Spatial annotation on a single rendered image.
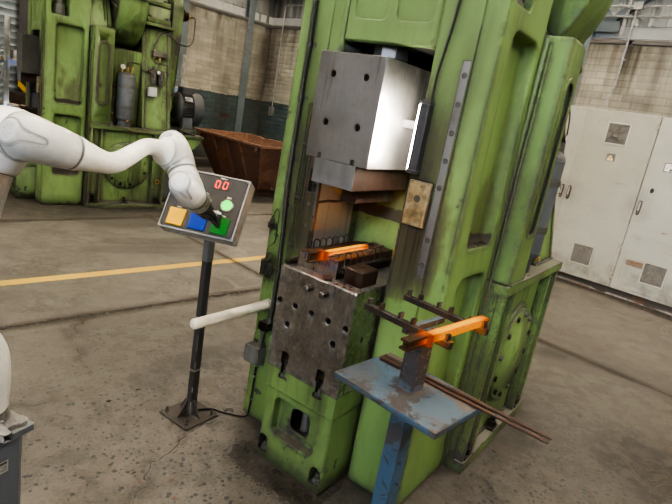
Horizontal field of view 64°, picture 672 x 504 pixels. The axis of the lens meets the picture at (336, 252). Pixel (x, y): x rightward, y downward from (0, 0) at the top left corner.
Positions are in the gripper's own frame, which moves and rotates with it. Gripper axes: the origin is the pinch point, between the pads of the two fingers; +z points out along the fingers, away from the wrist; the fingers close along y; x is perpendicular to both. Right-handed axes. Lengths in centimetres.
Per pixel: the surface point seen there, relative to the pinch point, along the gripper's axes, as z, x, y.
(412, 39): -34, 74, 64
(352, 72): -32, 58, 45
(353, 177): -17, 24, 53
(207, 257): 23.8, -10.4, -8.5
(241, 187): 5.5, 19.0, 3.7
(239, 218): 5.9, 5.4, 6.9
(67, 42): 250, 228, -325
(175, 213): 4.8, 1.2, -20.5
